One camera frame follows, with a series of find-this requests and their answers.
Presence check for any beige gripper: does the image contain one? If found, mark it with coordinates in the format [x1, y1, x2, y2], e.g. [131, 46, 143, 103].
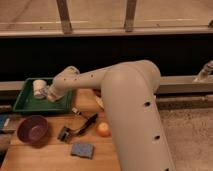
[47, 84, 68, 102]

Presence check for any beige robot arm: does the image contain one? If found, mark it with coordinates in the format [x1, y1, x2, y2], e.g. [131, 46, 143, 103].
[47, 60, 176, 171]

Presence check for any green plastic tray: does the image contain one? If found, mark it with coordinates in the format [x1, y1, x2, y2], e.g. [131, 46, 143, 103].
[13, 78, 73, 114]

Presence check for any white paper cup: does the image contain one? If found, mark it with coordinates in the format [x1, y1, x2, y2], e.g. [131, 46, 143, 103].
[33, 79, 46, 99]

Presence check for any banana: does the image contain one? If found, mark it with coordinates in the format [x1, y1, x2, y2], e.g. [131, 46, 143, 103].
[95, 96, 104, 109]

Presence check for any purple bowl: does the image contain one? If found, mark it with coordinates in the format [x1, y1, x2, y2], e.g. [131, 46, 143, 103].
[17, 115, 49, 144]

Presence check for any orange round fruit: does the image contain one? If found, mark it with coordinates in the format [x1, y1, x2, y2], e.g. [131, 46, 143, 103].
[96, 122, 111, 137]

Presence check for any blue sponge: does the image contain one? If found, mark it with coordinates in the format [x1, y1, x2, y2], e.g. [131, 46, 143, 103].
[71, 142, 94, 159]

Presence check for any metal faucet pipe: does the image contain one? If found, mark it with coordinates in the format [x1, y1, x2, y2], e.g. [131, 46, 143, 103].
[194, 60, 213, 82]

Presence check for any black handled brush tool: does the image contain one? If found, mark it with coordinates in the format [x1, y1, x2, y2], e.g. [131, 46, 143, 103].
[57, 114, 98, 142]

